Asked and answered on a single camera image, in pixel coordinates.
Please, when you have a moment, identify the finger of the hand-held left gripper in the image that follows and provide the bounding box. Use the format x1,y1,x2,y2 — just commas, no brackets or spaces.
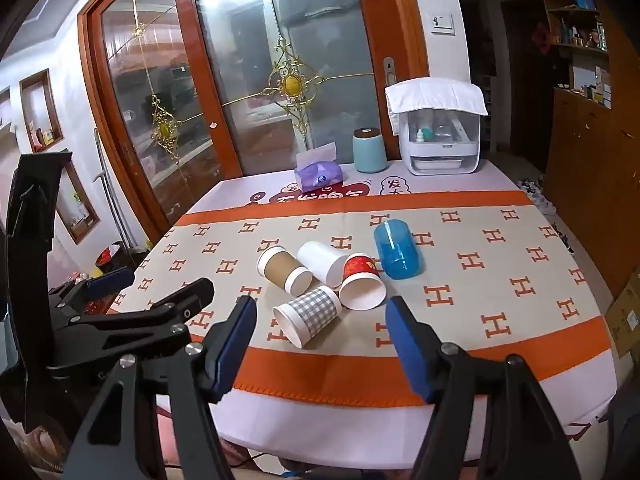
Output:
47,266,137,318
70,277,216,358

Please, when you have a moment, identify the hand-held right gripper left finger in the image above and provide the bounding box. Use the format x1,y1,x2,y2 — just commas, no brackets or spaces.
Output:
62,295,258,480

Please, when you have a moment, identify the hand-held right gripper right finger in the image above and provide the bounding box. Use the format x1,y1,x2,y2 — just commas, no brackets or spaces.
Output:
384,295,583,480

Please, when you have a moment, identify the grey checked paper cup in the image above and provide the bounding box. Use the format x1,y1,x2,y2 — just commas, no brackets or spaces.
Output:
272,285,343,349

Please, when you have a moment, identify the red paper cup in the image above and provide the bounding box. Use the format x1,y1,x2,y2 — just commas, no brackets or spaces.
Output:
339,252,388,311

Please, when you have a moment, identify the brown sleeve paper cup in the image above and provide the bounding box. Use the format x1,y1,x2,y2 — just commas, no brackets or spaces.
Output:
256,246,314,297

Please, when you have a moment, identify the blue transparent plastic cup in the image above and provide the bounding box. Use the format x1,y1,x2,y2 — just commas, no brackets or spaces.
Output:
374,218,425,281

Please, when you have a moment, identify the white paper cup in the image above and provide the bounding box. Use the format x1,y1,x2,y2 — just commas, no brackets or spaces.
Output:
298,241,351,286

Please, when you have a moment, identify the dark bin with red bag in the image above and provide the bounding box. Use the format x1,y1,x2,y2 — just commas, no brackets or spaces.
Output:
94,241,151,276

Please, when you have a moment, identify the metal pole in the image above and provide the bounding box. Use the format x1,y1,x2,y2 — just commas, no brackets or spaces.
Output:
93,127,133,261

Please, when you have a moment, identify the white printed tablecloth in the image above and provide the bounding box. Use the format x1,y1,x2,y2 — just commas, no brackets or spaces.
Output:
107,159,620,463

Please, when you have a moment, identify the orange patterned blanket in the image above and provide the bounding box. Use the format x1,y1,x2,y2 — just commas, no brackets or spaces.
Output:
112,190,613,408

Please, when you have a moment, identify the wooden glass sliding door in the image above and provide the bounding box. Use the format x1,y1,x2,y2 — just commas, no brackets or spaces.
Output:
79,0,243,243
189,0,431,177

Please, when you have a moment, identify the purple tissue pack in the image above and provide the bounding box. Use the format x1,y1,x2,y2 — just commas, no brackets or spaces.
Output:
294,142,345,192

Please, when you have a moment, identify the pile of shoes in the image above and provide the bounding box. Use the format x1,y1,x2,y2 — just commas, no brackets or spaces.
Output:
518,176,557,215

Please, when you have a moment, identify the teal canister with brown lid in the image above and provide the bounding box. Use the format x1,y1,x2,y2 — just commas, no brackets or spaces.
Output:
352,127,389,174

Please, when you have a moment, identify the white countertop appliance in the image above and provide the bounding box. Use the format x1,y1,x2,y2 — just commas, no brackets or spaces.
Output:
397,109,482,176

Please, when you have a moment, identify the cardboard box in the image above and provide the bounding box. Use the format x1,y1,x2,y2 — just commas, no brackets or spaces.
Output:
604,271,640,360

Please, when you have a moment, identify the wooden cabinet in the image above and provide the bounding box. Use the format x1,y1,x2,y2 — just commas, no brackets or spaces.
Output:
542,0,640,301

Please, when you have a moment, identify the white folded cloth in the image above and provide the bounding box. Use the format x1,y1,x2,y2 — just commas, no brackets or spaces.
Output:
384,78,489,117

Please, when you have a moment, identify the wooden framed wall niche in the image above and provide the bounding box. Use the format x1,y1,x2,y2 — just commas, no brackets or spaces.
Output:
20,68,65,154
54,159,101,245

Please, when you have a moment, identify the wooden wall shelf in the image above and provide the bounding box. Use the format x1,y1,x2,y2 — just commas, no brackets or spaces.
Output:
539,0,612,56

